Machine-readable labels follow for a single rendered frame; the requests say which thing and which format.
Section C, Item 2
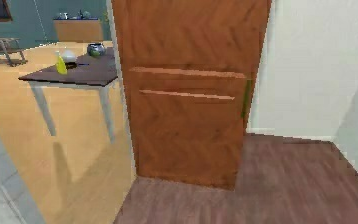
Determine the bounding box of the grey wooden chair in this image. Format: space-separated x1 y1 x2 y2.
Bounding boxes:
0 36 29 68

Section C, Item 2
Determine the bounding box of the dark top grey leg table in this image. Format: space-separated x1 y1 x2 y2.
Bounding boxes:
18 46 120 144

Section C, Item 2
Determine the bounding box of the white round bowl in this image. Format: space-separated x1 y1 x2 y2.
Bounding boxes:
60 48 78 64

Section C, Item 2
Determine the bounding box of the dark blue green pot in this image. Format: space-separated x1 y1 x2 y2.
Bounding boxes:
86 42 107 58

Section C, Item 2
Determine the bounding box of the yellow bottle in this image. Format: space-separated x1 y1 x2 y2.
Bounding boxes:
55 50 69 76

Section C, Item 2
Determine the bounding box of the wooden sideboard with blue top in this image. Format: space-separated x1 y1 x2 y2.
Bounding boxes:
52 17 105 44

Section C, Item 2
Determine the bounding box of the brown wooden room door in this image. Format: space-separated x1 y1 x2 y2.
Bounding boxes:
110 0 273 192

